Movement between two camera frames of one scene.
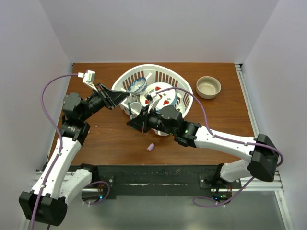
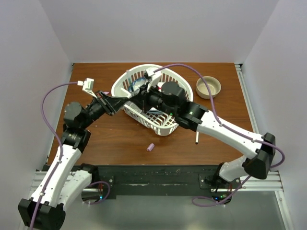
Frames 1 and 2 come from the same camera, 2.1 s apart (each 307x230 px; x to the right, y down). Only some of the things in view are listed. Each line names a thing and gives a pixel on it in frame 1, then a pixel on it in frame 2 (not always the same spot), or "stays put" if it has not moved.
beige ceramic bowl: (207, 87) stays put
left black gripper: (111, 98) to (112, 104)
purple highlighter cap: (150, 147) stays put
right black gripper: (141, 122) to (142, 97)
